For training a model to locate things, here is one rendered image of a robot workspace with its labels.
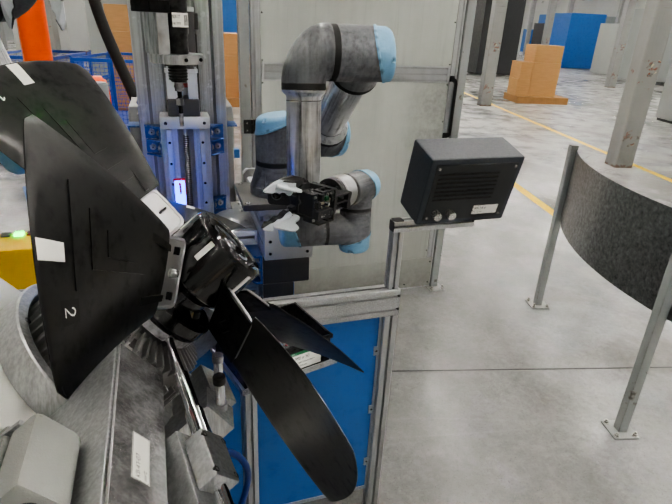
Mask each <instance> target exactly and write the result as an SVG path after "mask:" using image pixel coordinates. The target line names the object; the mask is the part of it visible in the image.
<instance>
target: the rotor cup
mask: <svg viewBox="0 0 672 504"><path fill-rule="evenodd" d="M173 236H175V237H179V238H184V239H185V243H186V249H185V255H184V260H183V266H182V272H181V277H180V283H179V289H178V294H177V299H176V303H175V305H174V306H173V307H172V308H169V309H161V310H156V313H155V315H154V316H153V317H154V318H155V319H156V320H157V321H158V322H159V323H160V324H162V325H163V326H164V327H165V328H167V329H168V330H169V331H171V332H172V333H174V334H176V335H177V336H179V337H182V338H184V339H187V340H198V339H199V338H201V337H202V336H203V335H204V334H205V333H206V332H207V331H208V330H209V329H208V327H207V326H208V324H209V321H208V317H207V314H206V312H205V310H204V308H206V307H208V308H211V309H215V307H216V305H217V302H218V300H219V297H220V295H221V292H222V290H223V288H224V286H227V287H228V288H230V289H231V290H233V289H234V288H235V287H236V286H238V285H239V284H240V283H241V282H242V281H243V280H245V279H246V278H247V277H250V279H249V280H248V281H247V282H246V283H245V284H243V285H242V286H241V287H240V288H239V289H238V290H236V291H235V292H234V293H235V295H237V294H238V293H239V292H240V291H241V290H242V289H244V288H245V287H246V286H247V285H248V284H249V283H251V282H252V281H253V280H254V279H255V278H256V277H257V276H258V274H259V267H258V264H257V263H256V261H255V259H254V258H253V256H252V255H251V253H250V252H249V251H248V249H247V248H246V247H245V246H244V244H243V243H242V242H241V241H240V240H239V239H238V238H237V236H236V235H235V234H234V233H233V232H232V231H231V230H230V229H229V228H228V227H227V226H226V225H225V224H224V223H223V222H221V221H220V220H219V219H218V218H217V217H215V216H214V215H213V214H211V213H209V212H205V211H202V212H200V213H198V214H197V215H196V216H195V217H194V218H193V219H191V220H190V221H189V222H188V223H187V224H186V225H185V226H183V227H182V228H181V229H180V230H179V231H178V232H176V233H175V234H174V235H173ZM225 238H227V239H230V240H231V241H232V242H233V243H234V246H235V250H234V249H233V248H231V247H230V246H229V245H228V243H227V242H226V241H225ZM211 241H212V242H213V243H214V245H215V246H214V247H213V248H211V249H210V250H209V251H208V252H207V253H206V254H205V255H203V256H202V257H201V258H200V259H199V260H197V259H196V258H195V257H194V256H195V255H196V254H197V253H198V252H200V251H201V250H202V249H203V248H204V247H205V246H206V245H208V244H209V243H210V242H211Z"/></svg>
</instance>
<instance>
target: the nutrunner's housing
mask: <svg viewBox="0 0 672 504"><path fill-rule="evenodd" d="M169 7H170V13H168V26H169V39H170V52H171V54H189V47H188V34H189V29H188V13H187V0H169ZM168 68H169V69H168V71H169V72H168V74H170V75H168V76H169V77H170V78H169V80H171V82H179V83H180V82H186V80H188V78H187V77H188V75H187V74H188V72H187V71H188V70H187V65H169V66H168Z"/></svg>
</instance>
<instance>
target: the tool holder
mask: <svg viewBox="0 0 672 504"><path fill-rule="evenodd" d="M130 6H131V11H137V12H142V19H143V30H144V40H145V50H146V53H149V57H150V62H151V63H155V64H166V65H200V64H203V63H204V57H203V54H201V53H192V52H189V54H171V52H170V39H169V26H168V13H170V7H169V0H130Z"/></svg>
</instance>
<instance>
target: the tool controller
mask: <svg viewBox="0 0 672 504"><path fill-rule="evenodd" d="M524 159H525V157H524V155H523V154H521V153H520V152H519V151H518V150H517V149H516V148H515V147H514V146H512V145H511V144H510V143H509V142H508V141H507V140H506V139H504V138H503V137H487V138H446V139H416V140H415V142H414V146H413V150H412V154H411V159H410V163H409V167H408V171H407V175H406V180H405V184H404V188H403V192H402V196H401V201H400V202H401V204H402V205H403V207H404V208H405V210H406V211H407V213H408V214H409V216H410V217H411V218H412V219H413V220H414V222H415V224H417V225H420V224H433V223H445V222H458V221H471V220H483V219H496V218H501V217H502V215H503V212H504V210H505V207H506V205H507V202H508V200H509V197H510V194H511V192H512V189H513V187H514V184H515V182H516V179H517V177H518V174H519V171H520V169H521V166H522V164H523V161H524Z"/></svg>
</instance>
